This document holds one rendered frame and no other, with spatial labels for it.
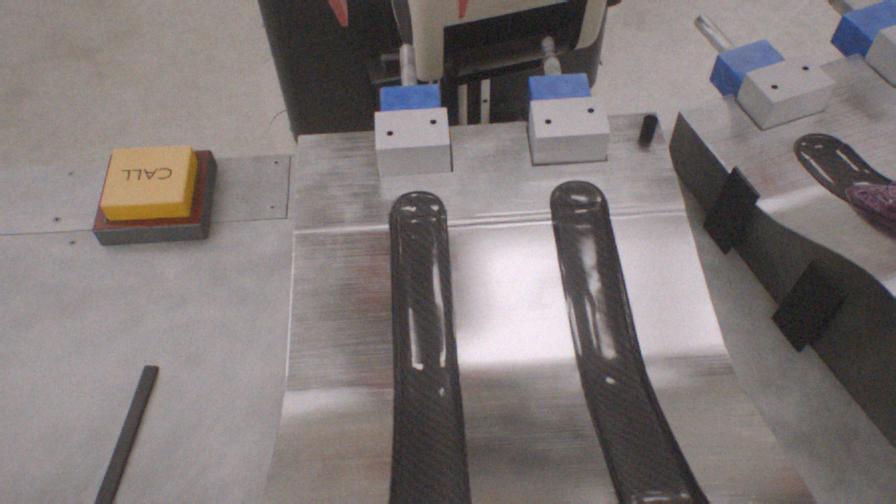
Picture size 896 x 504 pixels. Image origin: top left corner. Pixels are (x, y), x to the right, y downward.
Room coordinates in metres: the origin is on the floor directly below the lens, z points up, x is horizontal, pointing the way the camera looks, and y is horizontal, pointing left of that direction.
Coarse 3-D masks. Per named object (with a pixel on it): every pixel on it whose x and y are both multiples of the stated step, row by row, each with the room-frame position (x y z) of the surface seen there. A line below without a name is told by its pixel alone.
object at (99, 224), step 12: (204, 156) 0.48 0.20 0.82; (108, 168) 0.47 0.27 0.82; (204, 168) 0.47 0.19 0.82; (204, 180) 0.45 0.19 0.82; (204, 192) 0.44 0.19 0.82; (96, 216) 0.42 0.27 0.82; (192, 216) 0.42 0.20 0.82; (96, 228) 0.41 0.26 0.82; (108, 228) 0.41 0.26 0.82; (120, 228) 0.41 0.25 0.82
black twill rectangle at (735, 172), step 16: (736, 176) 0.40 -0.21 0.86; (720, 192) 0.40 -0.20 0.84; (736, 192) 0.39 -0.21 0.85; (752, 192) 0.38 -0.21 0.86; (720, 208) 0.39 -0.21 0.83; (736, 208) 0.38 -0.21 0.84; (752, 208) 0.37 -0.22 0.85; (704, 224) 0.40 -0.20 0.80; (720, 224) 0.39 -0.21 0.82; (736, 224) 0.38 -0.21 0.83; (720, 240) 0.38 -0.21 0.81
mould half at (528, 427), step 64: (512, 128) 0.43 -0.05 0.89; (640, 128) 0.42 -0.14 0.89; (320, 192) 0.37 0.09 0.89; (384, 192) 0.37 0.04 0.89; (448, 192) 0.37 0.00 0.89; (512, 192) 0.37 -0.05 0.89; (640, 192) 0.36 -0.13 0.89; (320, 256) 0.32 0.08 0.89; (384, 256) 0.32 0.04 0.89; (512, 256) 0.32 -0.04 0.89; (640, 256) 0.31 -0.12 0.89; (320, 320) 0.28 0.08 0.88; (384, 320) 0.27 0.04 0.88; (512, 320) 0.27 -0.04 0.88; (640, 320) 0.27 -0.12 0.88; (704, 320) 0.26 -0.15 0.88; (320, 384) 0.23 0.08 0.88; (384, 384) 0.23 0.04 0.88; (512, 384) 0.22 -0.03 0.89; (576, 384) 0.22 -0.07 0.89; (704, 384) 0.22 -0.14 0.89; (320, 448) 0.18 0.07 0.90; (384, 448) 0.18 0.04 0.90; (512, 448) 0.18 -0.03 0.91; (576, 448) 0.18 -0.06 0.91; (704, 448) 0.17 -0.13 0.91; (768, 448) 0.17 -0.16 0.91
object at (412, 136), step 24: (408, 48) 0.51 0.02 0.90; (408, 72) 0.49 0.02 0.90; (384, 96) 0.45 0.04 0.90; (408, 96) 0.45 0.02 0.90; (432, 96) 0.45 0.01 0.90; (384, 120) 0.41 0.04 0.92; (408, 120) 0.41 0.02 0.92; (432, 120) 0.41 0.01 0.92; (384, 144) 0.39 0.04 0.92; (408, 144) 0.39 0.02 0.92; (432, 144) 0.39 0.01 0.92; (384, 168) 0.39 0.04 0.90; (408, 168) 0.39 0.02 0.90; (432, 168) 0.39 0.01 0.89
